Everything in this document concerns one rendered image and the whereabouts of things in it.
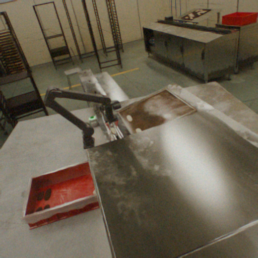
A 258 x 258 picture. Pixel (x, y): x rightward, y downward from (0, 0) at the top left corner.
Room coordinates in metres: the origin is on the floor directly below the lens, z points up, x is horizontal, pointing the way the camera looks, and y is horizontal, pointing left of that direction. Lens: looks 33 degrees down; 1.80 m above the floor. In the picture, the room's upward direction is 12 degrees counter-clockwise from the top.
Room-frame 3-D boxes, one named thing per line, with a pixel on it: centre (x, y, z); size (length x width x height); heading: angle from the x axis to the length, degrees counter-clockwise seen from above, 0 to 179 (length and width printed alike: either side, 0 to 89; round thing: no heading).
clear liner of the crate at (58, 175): (0.96, 0.41, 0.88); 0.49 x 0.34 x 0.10; 97
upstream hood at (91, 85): (2.60, 0.33, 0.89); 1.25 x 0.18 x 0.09; 11
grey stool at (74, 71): (5.03, 0.96, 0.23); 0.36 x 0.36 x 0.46; 17
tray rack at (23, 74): (3.68, 1.66, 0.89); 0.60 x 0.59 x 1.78; 109
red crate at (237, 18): (4.40, -2.41, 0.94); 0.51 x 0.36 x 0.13; 15
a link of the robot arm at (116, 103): (1.56, 0.09, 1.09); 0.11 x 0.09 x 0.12; 109
